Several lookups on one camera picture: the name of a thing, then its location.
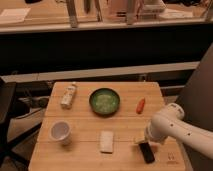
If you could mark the orange carrot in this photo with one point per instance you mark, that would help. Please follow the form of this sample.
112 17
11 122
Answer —
140 106

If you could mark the grey power strip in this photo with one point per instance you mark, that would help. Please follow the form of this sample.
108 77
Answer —
32 102

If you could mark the yellow eraser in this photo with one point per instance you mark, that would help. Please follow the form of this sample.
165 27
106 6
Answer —
139 140

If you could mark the green bowl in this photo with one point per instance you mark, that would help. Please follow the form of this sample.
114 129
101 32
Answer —
104 101

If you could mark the white plastic bottle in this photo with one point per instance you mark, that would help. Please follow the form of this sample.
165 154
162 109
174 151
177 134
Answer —
68 96

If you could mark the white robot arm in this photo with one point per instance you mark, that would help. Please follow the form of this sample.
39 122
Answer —
168 122

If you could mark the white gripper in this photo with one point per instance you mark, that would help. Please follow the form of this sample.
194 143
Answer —
145 147

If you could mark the wooden table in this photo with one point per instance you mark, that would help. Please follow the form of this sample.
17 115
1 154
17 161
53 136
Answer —
83 152

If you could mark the white folded cloth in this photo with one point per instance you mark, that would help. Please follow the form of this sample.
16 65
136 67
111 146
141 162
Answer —
106 141

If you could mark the black chair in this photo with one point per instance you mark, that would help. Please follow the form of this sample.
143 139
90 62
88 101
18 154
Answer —
11 107

